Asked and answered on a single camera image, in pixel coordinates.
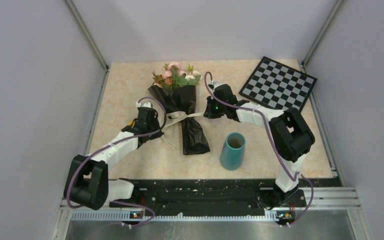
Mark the flower bouquet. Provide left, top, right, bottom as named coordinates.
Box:
left=148, top=62, right=211, bottom=155

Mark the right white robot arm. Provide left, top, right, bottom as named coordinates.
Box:
left=204, top=82, right=315, bottom=206

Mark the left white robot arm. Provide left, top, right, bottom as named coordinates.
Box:
left=63, top=102, right=163, bottom=210

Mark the teal ceramic vase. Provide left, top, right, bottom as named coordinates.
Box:
left=219, top=132, right=246, bottom=171

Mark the black white checkerboard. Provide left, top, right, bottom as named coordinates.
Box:
left=239, top=56, right=318, bottom=112

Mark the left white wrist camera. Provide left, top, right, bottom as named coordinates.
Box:
left=135, top=101, right=153, bottom=109

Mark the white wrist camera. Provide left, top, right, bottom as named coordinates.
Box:
left=135, top=101, right=153, bottom=109
left=208, top=82, right=223, bottom=92

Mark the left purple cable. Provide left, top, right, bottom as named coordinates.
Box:
left=63, top=96, right=168, bottom=229

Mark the purple cable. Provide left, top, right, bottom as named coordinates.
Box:
left=63, top=96, right=168, bottom=229
left=203, top=71, right=314, bottom=228

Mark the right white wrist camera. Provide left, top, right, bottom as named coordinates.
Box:
left=208, top=82, right=223, bottom=92

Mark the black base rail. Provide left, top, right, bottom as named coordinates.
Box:
left=107, top=178, right=342, bottom=218

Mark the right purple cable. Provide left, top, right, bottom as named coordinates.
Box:
left=203, top=71, right=314, bottom=228

